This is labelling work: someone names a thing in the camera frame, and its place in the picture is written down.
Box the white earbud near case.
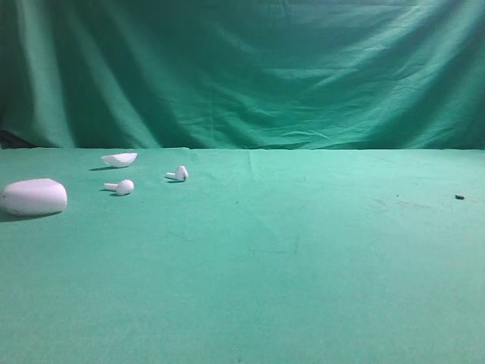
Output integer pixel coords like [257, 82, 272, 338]
[104, 179, 134, 196]

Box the green backdrop curtain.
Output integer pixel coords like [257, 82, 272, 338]
[1, 1, 484, 149]

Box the green table cloth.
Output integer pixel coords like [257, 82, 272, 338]
[1, 149, 484, 363]

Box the white earbud with dark tip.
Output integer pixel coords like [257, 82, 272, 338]
[164, 165, 189, 182]

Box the white earbud case body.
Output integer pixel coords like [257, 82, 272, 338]
[1, 178, 68, 216]

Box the white earbud case lid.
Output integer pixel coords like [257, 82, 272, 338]
[101, 152, 138, 168]

